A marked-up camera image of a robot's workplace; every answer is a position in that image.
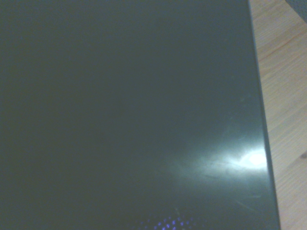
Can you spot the glossy black drawer cabinet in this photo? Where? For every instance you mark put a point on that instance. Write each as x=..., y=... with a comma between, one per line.
x=124, y=110

